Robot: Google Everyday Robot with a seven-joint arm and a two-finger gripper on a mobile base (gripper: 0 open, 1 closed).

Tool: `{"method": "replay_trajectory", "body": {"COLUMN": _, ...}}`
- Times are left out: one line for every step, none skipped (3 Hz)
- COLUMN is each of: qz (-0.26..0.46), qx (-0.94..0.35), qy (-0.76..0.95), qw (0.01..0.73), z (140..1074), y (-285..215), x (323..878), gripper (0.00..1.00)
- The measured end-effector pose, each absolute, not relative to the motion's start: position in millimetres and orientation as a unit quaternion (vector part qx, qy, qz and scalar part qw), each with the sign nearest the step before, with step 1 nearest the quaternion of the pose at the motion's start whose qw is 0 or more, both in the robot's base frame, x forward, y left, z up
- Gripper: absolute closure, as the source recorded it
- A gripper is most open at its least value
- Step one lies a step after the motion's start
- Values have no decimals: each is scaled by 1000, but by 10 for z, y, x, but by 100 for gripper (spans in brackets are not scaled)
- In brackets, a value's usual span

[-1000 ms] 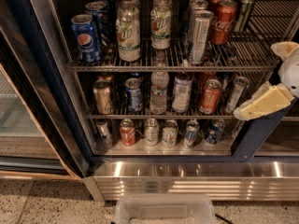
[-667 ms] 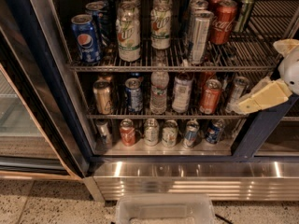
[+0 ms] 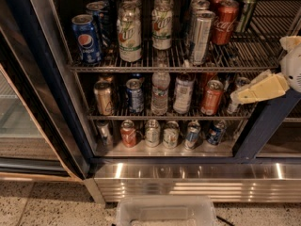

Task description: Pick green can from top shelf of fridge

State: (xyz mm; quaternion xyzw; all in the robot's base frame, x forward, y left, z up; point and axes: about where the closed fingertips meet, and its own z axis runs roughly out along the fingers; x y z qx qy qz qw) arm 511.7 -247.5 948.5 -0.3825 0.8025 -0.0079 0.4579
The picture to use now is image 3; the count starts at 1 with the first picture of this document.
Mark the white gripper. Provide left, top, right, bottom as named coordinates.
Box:
left=230, top=36, right=301, bottom=105

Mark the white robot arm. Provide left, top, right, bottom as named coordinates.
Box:
left=230, top=36, right=301, bottom=105

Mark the silver slim can middle shelf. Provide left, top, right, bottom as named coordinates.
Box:
left=227, top=76, right=250, bottom=115

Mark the front green can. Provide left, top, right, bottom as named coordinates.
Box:
left=236, top=0, right=257, bottom=33

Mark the red can middle shelf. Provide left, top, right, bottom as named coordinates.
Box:
left=200, top=80, right=224, bottom=116

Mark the red can shelf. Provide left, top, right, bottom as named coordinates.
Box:
left=120, top=120, right=136, bottom=148
left=200, top=80, right=224, bottom=116

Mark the front red Coca-Cola can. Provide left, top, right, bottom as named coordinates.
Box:
left=212, top=0, right=239, bottom=45

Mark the front silver slim can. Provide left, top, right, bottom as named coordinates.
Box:
left=188, top=10, right=215, bottom=66

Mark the blue Pepsi can bottom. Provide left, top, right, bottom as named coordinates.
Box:
left=206, top=120, right=226, bottom=145

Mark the silver blue can bottom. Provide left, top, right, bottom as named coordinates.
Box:
left=184, top=121, right=201, bottom=150

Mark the front right 7UP can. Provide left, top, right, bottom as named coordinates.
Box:
left=151, top=6, right=173, bottom=50

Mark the white 7UP can bottom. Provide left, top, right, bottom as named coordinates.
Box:
left=163, top=121, right=180, bottom=149

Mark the stainless steel fridge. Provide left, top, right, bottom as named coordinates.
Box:
left=24, top=0, right=301, bottom=204

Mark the white can bottom shelf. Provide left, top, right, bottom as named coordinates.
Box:
left=145, top=120, right=160, bottom=147

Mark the blue can middle shelf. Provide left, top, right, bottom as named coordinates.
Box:
left=126, top=78, right=144, bottom=114

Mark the front left 7UP can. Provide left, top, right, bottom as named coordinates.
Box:
left=117, top=3, right=142, bottom=62

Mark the red can bottom shelf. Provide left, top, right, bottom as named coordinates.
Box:
left=120, top=120, right=136, bottom=148

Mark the gold can middle shelf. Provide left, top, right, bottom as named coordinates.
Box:
left=93, top=81, right=115, bottom=116

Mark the silver can bottom left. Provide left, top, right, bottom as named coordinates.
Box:
left=96, top=120, right=114, bottom=148

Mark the front blue Pepsi can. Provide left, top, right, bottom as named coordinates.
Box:
left=71, top=14, right=103, bottom=64

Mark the open glass fridge door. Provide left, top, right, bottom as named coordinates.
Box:
left=0, top=0, right=92, bottom=181

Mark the labelled dark bottle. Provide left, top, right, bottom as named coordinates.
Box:
left=173, top=73, right=195, bottom=114

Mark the clear water bottle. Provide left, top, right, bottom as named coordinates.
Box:
left=150, top=50, right=171, bottom=117

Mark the clear plastic bin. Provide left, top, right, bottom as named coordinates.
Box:
left=116, top=195, right=216, bottom=226

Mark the top wire shelf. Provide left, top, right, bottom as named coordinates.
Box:
left=70, top=0, right=301, bottom=73

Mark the wire shelf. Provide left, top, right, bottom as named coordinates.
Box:
left=87, top=105, right=254, bottom=121
left=70, top=0, right=301, bottom=73

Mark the middle wire shelf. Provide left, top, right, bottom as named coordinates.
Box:
left=87, top=105, right=254, bottom=121

